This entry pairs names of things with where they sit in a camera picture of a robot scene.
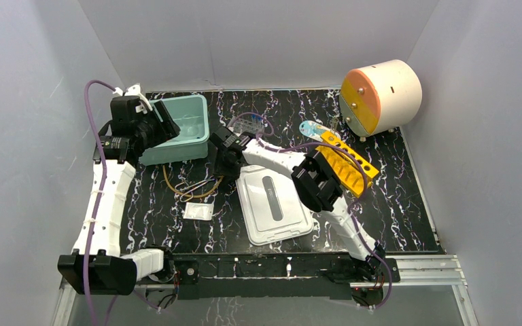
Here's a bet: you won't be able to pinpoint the clear glass petri dish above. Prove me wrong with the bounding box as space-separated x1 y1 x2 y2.
180 115 205 138

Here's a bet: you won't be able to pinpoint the clear plastic well plate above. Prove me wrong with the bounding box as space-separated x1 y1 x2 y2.
228 115 264 134

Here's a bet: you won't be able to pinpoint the clear test tube blue cap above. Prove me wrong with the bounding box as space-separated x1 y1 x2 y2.
249 114 264 126

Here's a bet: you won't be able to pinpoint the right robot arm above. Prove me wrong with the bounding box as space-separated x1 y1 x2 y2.
209 126 385 281

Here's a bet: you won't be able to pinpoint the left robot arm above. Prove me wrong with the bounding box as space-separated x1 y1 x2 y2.
57 95 180 295

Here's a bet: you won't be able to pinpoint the teal plastic bin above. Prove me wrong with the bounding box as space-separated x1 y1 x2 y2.
139 94 210 166

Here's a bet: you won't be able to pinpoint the metal crucible tongs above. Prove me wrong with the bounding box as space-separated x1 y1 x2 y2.
171 177 223 202

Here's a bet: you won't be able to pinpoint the small white plastic bag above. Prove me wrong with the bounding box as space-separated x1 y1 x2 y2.
183 202 214 221

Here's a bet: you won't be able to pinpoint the white plastic box lid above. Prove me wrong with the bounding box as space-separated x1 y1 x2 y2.
236 165 313 246

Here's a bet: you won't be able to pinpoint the blue packaged item card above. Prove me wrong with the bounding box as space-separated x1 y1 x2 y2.
299 120 339 141

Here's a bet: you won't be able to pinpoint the yellow test tube rack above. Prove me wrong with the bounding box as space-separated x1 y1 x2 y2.
317 132 379 198

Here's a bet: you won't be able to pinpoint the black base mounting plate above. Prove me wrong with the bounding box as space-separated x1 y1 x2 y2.
133 253 402 307

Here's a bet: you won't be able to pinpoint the cylindrical drawer cabinet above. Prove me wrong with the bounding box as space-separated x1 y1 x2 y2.
339 60 423 141

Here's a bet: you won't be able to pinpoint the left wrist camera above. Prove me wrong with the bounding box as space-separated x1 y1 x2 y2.
113 84 154 114

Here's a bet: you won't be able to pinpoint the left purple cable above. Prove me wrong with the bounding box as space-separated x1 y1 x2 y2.
82 79 122 326

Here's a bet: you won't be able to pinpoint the purple cable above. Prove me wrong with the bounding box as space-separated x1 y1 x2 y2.
229 111 394 311
82 79 122 326

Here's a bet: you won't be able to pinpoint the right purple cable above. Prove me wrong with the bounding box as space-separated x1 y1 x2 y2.
229 111 394 311

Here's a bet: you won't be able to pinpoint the aluminium frame rail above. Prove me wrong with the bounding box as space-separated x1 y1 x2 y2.
54 254 469 289

